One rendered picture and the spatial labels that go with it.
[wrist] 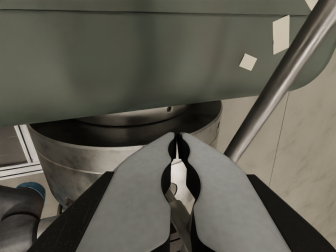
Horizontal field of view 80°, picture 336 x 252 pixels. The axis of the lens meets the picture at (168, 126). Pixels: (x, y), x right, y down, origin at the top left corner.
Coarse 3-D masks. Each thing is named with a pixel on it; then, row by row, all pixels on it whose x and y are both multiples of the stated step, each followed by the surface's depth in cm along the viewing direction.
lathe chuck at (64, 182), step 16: (208, 144) 29; (48, 160) 25; (48, 176) 28; (64, 176) 25; (80, 176) 24; (96, 176) 24; (176, 176) 26; (64, 192) 27; (80, 192) 26; (176, 192) 28
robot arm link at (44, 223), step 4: (52, 216) 44; (56, 216) 44; (40, 220) 43; (44, 220) 43; (48, 220) 43; (52, 220) 43; (40, 224) 42; (44, 224) 42; (48, 224) 42; (40, 228) 41; (44, 228) 41; (40, 232) 41
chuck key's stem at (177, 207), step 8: (168, 192) 26; (168, 200) 25; (176, 200) 24; (176, 208) 23; (184, 208) 23; (176, 216) 22; (184, 216) 22; (176, 224) 22; (184, 224) 21; (184, 232) 21; (184, 240) 20
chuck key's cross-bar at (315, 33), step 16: (320, 0) 9; (320, 16) 9; (304, 32) 10; (320, 32) 10; (288, 48) 11; (304, 48) 10; (288, 64) 11; (304, 64) 11; (272, 80) 11; (288, 80) 11; (272, 96) 12; (256, 112) 13; (240, 128) 14; (256, 128) 13; (240, 144) 14; (192, 208) 20
